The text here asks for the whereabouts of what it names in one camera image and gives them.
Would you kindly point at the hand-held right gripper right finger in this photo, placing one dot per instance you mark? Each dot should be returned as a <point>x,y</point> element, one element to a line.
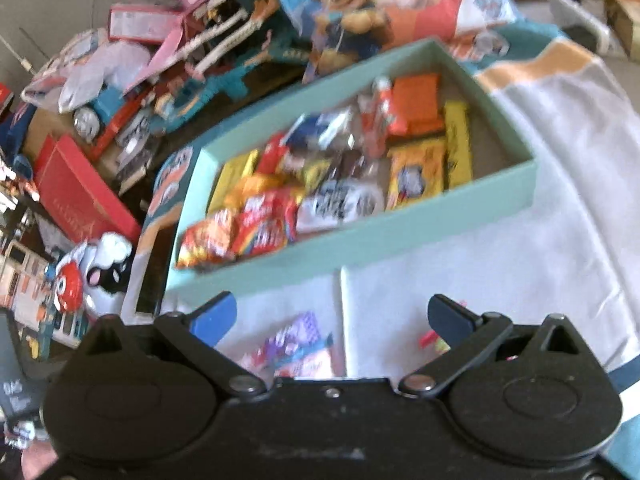
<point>450,317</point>

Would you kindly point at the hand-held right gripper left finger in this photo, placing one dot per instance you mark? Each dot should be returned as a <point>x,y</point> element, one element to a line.
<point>217,315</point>

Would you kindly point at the purple pink snack packet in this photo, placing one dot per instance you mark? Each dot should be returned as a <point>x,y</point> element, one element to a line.
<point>295,345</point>

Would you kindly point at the teal cardboard box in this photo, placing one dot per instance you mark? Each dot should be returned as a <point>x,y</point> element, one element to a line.
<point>350,255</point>

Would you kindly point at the orange yellow crinkled snack packet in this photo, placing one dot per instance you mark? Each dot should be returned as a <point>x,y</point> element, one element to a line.
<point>255,187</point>

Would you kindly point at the red white snack stick packet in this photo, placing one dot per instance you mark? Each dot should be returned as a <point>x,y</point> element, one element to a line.
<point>382,110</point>

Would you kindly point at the small pink candy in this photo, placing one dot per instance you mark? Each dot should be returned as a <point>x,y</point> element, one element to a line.
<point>429,338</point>

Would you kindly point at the orange red snack packet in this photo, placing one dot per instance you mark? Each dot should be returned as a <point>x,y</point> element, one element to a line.
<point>207,240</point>

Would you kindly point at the red white toy figure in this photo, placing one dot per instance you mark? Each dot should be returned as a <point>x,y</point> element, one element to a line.
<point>70,285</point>

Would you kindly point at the orange white toy packaging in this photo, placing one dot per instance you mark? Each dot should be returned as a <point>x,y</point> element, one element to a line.
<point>25,270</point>

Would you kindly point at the red rainbow snack packet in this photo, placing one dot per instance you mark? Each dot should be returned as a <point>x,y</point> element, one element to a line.
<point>265,225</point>

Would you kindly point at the yellow cartoon snack packet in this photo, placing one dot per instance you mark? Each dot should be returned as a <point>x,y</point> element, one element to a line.
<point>417,175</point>

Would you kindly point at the black white snack packet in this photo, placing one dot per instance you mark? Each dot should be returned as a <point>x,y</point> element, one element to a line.
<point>340,205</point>

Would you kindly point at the small red snack packet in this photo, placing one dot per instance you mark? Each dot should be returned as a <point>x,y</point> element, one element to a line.
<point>272,152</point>

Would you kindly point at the yellow dark snack packet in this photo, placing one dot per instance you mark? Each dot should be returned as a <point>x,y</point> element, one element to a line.
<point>315,172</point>

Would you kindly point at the long yellow snack packet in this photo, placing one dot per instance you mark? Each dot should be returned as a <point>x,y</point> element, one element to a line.
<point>457,145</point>

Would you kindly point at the dark brown snack packet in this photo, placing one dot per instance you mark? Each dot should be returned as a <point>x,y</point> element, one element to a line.
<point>355,162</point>

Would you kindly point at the red gift box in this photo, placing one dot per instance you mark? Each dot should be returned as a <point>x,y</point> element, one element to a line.
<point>80,190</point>

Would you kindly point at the blue white snack packet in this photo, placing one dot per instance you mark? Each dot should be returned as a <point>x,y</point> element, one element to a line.
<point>320,127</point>

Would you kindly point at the blue toy train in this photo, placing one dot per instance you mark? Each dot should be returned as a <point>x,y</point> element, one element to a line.
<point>87,122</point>

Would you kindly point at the pink plastic toy piece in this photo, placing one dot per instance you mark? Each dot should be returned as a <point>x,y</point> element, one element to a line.
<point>160,55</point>

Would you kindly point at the white plastic bag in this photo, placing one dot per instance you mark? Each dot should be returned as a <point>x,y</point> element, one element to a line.
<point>100,65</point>

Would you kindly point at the teal toy track set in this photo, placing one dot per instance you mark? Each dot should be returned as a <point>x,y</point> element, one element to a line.
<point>225,35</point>

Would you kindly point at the red white carton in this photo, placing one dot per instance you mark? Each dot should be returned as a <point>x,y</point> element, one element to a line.
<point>140,22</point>

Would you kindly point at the large cartoon dog snack bag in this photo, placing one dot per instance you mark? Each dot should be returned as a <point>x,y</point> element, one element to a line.
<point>360,10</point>

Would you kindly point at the brown cardboard box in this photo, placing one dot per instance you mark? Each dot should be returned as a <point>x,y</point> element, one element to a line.
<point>622,15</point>

